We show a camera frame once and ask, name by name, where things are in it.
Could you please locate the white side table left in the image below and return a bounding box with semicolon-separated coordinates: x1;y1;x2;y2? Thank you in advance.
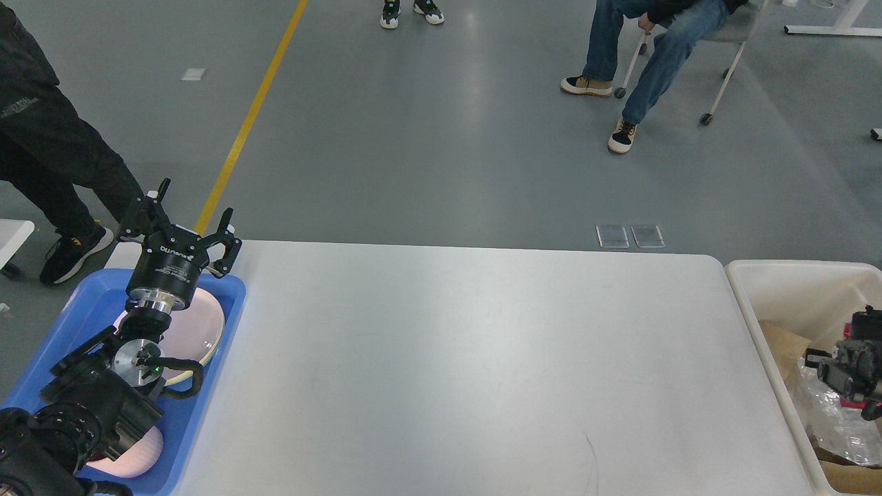
1;218;35;279

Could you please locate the white chair top right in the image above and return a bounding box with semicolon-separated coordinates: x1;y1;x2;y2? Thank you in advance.
613;0;769;126

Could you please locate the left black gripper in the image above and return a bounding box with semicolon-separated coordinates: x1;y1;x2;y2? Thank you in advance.
116;178;242;311

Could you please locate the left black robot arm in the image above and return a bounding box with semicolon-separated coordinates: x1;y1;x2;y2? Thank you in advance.
2;178;242;495

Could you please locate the left clear floor plate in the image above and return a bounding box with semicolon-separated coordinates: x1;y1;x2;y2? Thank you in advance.
595;224;630;250

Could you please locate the white paper on floor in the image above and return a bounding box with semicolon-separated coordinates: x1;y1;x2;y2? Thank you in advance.
180;67;207;82

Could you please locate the white table frame corner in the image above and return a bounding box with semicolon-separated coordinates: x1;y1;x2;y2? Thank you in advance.
782;1;881;38

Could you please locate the brown paper bag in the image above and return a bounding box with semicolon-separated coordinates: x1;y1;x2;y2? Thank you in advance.
819;459;881;495
759;320;812;390

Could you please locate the aluminium foil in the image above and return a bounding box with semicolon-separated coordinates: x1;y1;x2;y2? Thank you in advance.
790;358;881;467

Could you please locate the pink mug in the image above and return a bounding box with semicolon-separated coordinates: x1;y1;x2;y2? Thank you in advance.
86;426;164;478

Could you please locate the white plastic bin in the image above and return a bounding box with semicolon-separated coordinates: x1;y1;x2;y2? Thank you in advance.
726;260;881;495

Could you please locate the crushed red can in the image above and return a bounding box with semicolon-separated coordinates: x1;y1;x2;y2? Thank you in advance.
839;396;866;409

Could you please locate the pink plate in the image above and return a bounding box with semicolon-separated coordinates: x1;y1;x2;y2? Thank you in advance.
110;288;225;386

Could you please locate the person in dark clothes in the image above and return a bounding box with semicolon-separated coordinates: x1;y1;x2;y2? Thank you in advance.
1;6;143;285

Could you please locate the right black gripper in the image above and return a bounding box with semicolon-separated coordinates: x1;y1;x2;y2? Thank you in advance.
804;305;882;422

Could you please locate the person in blue jeans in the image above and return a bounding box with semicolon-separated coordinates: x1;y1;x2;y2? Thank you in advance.
560;0;748;155

